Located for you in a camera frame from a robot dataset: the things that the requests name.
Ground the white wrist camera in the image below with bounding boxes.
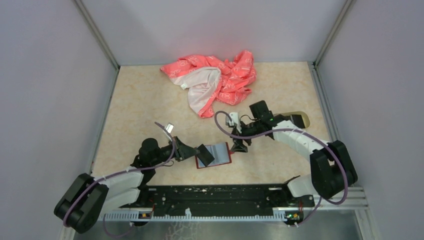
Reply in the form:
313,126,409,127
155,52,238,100
225,112,241,132
164,122,175,134

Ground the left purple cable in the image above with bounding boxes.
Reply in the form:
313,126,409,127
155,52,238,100
62,121,176,229

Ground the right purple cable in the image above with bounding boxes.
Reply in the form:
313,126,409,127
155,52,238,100
213,110,349,206

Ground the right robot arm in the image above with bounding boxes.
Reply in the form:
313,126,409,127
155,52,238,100
225,100,358,206

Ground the aluminium front frame rail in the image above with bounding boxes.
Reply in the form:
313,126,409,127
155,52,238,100
98,187,369,223

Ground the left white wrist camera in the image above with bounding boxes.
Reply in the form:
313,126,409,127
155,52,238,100
164,122,175,134

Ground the black credit card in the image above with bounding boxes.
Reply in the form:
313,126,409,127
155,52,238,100
196,144,215,167

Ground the pink and white cloth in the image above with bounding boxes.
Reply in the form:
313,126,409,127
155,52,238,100
160,50,257,118

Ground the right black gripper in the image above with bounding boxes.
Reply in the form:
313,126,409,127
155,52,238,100
229,120,262,153

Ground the red card holder wallet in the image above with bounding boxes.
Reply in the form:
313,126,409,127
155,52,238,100
195,142,232,169

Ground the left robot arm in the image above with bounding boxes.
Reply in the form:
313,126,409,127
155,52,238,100
53,136,215,234

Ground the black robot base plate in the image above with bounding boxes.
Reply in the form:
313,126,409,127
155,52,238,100
125,183,315,217

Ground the beige oval card tray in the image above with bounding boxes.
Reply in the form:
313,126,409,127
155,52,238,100
281,111,311,129

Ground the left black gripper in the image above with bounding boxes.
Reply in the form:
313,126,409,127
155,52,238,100
151,135,200,166

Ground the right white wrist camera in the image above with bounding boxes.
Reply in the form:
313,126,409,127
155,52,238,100
225,112,241,132

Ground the purple cable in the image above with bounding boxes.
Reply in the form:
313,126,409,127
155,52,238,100
62,121,176,229
213,110,349,206

